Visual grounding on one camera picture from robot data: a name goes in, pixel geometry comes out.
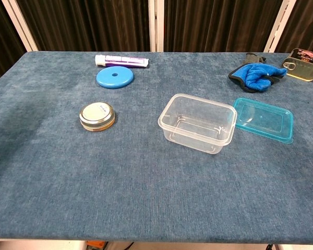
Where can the white purple toothpaste tube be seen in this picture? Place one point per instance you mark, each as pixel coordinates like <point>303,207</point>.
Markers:
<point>122,61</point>

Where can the dark pleated curtain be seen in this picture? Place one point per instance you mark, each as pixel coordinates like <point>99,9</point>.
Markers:
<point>307,23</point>
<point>88,26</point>
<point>219,26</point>
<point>2,39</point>

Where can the black gold can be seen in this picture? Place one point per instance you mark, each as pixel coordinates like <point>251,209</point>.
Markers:
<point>303,66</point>

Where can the white slanted frame post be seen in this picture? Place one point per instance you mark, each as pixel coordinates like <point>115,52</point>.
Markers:
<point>279,26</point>
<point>19,26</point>

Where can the blue round disc with hole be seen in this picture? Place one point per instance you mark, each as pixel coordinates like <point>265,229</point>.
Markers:
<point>120,79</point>

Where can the blue black cleaning mitt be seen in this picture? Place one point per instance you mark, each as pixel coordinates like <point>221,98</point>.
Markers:
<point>255,76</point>

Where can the round metal tin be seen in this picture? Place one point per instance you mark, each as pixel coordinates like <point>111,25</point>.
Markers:
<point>97,115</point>

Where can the blue fabric table cover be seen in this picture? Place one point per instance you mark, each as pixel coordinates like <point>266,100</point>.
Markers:
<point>94,169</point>

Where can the clear blue plastic container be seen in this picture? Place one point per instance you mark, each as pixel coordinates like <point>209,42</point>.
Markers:
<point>266,119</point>
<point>195,125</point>

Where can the white upright frame post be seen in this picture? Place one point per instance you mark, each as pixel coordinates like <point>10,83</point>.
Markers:
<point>156,26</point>

